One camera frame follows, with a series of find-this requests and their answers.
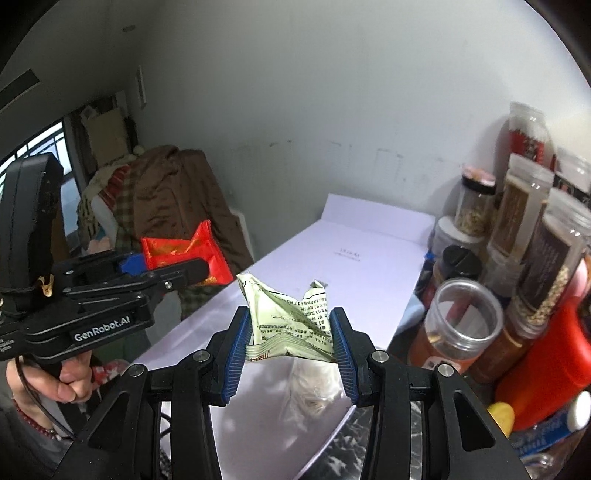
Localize clear jar orange label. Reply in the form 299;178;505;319
408;278;504;374

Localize blue white tube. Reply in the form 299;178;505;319
509;390;590;457

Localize jar with black lid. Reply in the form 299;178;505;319
454;165;497;237

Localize jar with beans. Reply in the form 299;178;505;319
510;188;590;338

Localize red plastic bottle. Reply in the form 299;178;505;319
494;296;590;431

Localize person's left hand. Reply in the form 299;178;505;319
6;351;93;410

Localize yellow lemon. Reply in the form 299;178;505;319
487;402;515;438

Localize tall jar brown label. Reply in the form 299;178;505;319
489;153;554;263

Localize clear plastic snack bag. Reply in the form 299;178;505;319
283;359;344;422

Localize tall jar red contents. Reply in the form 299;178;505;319
509;101;555;170

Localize red gold snack packet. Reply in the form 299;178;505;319
140;220;235;286

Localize brown blanket pile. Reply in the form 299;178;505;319
130;145;253;274

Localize black spice bottle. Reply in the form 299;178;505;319
432;245;483;294

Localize plaid cloth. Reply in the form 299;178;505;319
113;169;141;252

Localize black cable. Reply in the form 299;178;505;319
13;357;75;439

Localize white gift box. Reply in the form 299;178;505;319
133;193;438;480

